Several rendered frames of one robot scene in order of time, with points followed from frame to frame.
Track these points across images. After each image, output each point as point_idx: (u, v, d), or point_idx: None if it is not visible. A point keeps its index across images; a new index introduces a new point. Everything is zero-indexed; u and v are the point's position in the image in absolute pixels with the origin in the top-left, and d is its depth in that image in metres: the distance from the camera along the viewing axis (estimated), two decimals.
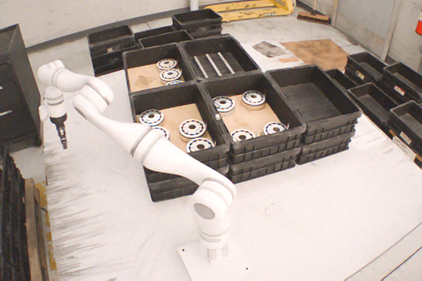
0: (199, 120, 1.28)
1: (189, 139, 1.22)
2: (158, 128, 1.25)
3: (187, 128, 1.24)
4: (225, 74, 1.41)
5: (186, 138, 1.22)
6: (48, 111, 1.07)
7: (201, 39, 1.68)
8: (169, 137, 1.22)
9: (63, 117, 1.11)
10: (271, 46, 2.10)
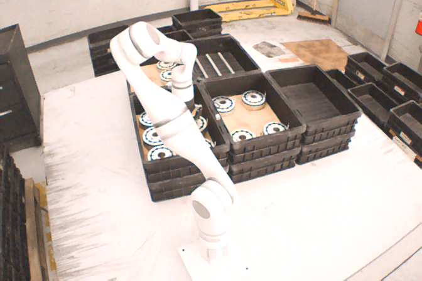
0: (200, 116, 1.27)
1: None
2: None
3: None
4: (225, 74, 1.41)
5: None
6: None
7: (201, 39, 1.68)
8: None
9: None
10: (271, 46, 2.10)
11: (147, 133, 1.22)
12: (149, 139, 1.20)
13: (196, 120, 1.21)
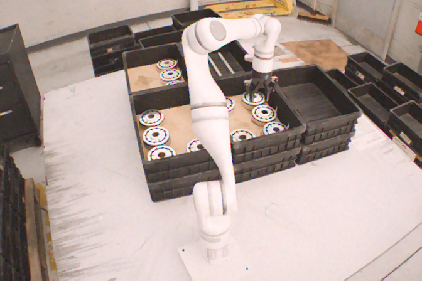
0: (268, 106, 1.35)
1: (264, 123, 1.29)
2: (158, 128, 1.25)
3: (260, 113, 1.31)
4: (225, 74, 1.41)
5: (260, 123, 1.29)
6: None
7: None
8: (169, 137, 1.22)
9: (256, 73, 1.15)
10: None
11: (147, 133, 1.22)
12: (149, 139, 1.20)
13: (272, 91, 1.24)
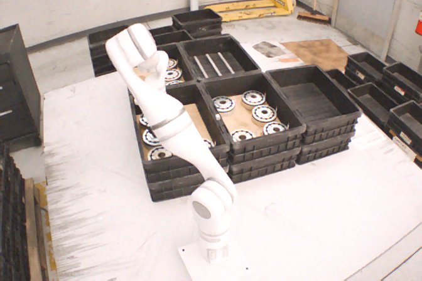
0: (268, 106, 1.35)
1: (264, 123, 1.29)
2: None
3: (260, 113, 1.31)
4: (225, 74, 1.41)
5: (260, 123, 1.29)
6: None
7: (201, 39, 1.68)
8: None
9: None
10: (271, 46, 2.10)
11: (147, 133, 1.22)
12: (149, 139, 1.20)
13: None
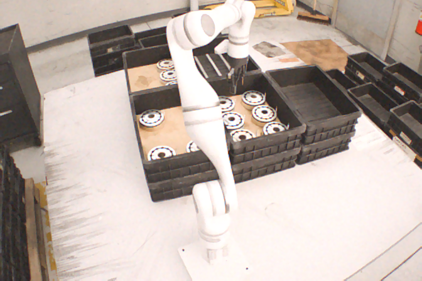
0: (268, 106, 1.35)
1: (264, 123, 1.29)
2: (232, 113, 1.32)
3: (260, 113, 1.31)
4: (225, 74, 1.41)
5: (260, 123, 1.29)
6: (226, 47, 1.11)
7: None
8: (244, 121, 1.29)
9: (239, 61, 1.10)
10: (271, 46, 2.10)
11: (223, 118, 1.29)
12: (226, 123, 1.27)
13: (245, 73, 1.22)
